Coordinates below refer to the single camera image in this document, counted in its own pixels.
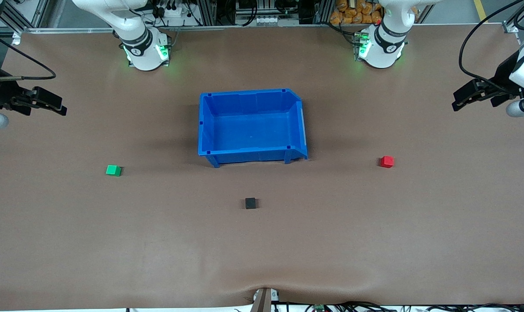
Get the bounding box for orange snack packets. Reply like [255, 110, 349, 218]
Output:
[330, 0, 383, 25]

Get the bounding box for white power strip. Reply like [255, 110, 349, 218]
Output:
[156, 3, 189, 20]

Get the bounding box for aluminium frame rail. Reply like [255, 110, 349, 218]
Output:
[21, 23, 516, 33]

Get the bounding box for aluminium upright profile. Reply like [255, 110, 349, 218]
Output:
[313, 0, 334, 24]
[196, 0, 217, 26]

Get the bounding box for brown table mat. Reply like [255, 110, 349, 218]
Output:
[0, 24, 524, 310]

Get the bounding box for blue plastic storage bin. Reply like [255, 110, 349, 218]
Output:
[198, 88, 309, 168]

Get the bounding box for aluminium camera post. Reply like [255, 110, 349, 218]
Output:
[252, 287, 280, 312]

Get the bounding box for black camera cable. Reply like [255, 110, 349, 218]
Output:
[0, 27, 57, 81]
[459, 0, 524, 94]

